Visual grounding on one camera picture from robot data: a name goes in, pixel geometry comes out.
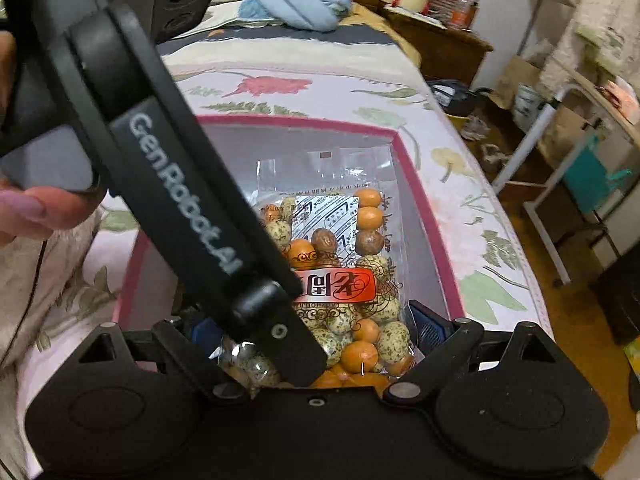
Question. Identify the brown paper bag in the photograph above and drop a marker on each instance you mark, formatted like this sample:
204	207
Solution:
520	85

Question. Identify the person's left hand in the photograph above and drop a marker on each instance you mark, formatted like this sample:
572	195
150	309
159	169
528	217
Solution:
45	210

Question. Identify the clear bag of mixed nuts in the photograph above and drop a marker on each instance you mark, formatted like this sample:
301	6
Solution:
360	280

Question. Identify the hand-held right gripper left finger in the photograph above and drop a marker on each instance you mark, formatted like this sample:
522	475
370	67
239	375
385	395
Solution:
206	332

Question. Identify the teal bag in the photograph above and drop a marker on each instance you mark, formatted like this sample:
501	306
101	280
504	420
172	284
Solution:
587	175

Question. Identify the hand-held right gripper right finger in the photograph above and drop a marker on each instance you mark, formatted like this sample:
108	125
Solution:
431	330

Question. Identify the floral printed sheet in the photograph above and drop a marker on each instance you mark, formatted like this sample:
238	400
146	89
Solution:
310	90

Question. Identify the white metal rack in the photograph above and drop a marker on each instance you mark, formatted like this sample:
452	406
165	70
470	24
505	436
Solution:
550	125

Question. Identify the wooden cabinet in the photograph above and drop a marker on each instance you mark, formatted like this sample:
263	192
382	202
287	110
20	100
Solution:
445	45

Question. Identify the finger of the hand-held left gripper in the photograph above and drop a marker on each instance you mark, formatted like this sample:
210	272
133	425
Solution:
285	335

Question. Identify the pink cardboard box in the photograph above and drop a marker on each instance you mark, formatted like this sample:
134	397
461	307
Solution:
425	220

